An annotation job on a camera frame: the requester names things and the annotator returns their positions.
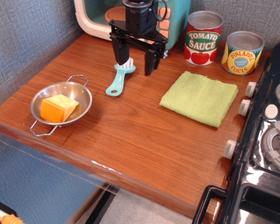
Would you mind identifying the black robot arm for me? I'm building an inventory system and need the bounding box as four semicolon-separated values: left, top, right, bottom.
109;0;168;76

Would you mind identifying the toy microwave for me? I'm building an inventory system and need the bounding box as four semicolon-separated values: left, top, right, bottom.
74;0;191;50

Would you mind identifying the white stove knob middle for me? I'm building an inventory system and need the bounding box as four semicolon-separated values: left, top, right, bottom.
238;99;251;117

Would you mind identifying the orange cheese block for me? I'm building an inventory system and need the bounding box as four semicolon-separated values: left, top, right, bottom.
40;94;79;123

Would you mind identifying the orange object bottom left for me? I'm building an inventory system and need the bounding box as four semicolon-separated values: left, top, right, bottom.
0;214;24;224

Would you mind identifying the white stove knob top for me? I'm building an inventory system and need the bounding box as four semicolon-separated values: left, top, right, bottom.
245;82;257;98

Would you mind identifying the black toy stove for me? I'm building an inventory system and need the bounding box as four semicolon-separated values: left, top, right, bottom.
193;43;280;224

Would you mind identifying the pineapple slices can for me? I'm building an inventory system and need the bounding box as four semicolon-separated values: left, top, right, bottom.
221;31;265;76

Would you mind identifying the tomato sauce can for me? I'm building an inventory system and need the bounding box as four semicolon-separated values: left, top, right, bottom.
184;11;223;66

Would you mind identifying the teal dish brush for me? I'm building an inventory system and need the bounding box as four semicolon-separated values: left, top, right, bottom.
105;57;136;97

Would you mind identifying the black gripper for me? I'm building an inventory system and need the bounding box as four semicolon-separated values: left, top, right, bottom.
109;0;168;76

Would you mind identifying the white stove knob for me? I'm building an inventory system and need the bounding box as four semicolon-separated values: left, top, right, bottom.
245;82;257;98
238;99;251;117
224;140;237;160

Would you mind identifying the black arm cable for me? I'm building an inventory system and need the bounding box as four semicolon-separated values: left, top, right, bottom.
151;0;168;23

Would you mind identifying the white stove knob bottom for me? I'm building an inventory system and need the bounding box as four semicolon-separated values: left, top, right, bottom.
224;140;237;160

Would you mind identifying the steel pan with handles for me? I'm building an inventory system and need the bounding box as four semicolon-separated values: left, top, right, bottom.
30;75;93;137

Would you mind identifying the green folded cloth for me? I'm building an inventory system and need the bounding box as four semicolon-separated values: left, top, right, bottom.
159;71;238;128

